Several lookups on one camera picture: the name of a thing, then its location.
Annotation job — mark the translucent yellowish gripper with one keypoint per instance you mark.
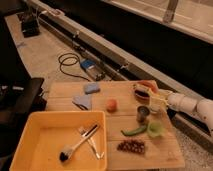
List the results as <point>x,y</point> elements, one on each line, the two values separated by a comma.
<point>159,99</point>

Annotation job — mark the green chili pepper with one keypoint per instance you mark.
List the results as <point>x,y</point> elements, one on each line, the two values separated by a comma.
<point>134,132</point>

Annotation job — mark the yellow plastic tray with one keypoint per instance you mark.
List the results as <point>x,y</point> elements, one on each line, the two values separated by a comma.
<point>46,134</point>

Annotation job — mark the white paper cup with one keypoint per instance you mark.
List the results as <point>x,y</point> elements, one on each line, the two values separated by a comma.
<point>154,108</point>

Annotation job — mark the long metal rail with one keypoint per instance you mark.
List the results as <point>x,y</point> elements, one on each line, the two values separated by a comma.
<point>110,50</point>

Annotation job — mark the metal cup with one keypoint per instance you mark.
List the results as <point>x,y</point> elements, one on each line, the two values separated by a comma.
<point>142,113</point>

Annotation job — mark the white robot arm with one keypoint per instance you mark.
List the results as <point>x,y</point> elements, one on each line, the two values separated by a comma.
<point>201,109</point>

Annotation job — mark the green plastic cup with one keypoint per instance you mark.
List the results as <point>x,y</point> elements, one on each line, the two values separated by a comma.
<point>154,129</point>

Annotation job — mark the black chair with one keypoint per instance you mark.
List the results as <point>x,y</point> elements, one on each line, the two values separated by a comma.
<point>14,111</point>

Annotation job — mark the bunch of dark grapes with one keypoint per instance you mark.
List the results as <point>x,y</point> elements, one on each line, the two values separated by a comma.
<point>132,145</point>

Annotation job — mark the red bowl with food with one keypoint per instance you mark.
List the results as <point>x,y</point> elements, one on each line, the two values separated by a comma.
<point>149,83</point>

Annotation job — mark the dish brush with black head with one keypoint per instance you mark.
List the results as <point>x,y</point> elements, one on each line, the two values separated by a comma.
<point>67,152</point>

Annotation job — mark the yellow banana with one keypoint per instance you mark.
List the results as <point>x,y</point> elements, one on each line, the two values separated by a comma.
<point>142,90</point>

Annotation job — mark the black box on floor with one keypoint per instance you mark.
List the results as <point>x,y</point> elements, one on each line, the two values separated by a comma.
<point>29,25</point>

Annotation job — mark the blue and grey device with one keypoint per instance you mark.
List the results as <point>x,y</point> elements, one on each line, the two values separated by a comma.
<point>92,70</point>

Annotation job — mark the wooden cutting board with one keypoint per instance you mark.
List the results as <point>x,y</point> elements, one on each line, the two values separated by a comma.
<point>161,152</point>

